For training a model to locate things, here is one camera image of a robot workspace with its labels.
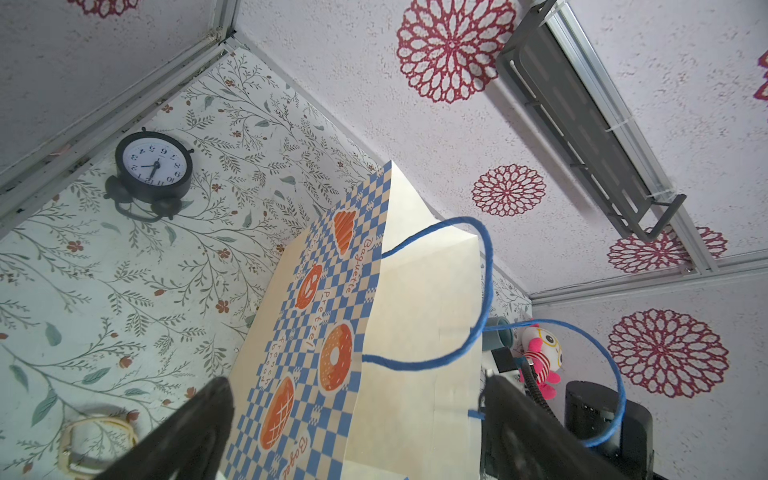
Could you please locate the teal ceramic cup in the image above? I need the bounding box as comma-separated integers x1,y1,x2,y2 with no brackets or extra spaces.
482,316,514,351

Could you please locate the pink plush owl toy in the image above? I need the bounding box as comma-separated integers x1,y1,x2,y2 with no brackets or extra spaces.
521,324,563,400

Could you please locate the cream tape roll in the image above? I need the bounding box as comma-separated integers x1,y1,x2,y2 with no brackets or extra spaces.
56,416,139,479

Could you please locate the grey wall shelf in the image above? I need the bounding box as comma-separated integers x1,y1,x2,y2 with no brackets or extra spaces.
496,1,686,243

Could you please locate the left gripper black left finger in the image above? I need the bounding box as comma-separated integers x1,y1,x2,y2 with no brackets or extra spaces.
97,377,235,480

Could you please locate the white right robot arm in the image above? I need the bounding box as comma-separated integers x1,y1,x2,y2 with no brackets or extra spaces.
480,348,659,479

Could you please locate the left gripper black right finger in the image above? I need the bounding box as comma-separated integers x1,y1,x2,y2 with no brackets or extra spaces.
479,375,624,479

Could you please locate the black alarm clock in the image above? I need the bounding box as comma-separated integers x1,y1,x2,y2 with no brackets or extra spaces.
104,128,194,223

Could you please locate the checkered paper bag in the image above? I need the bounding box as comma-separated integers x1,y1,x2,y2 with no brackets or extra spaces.
220,164,493,479

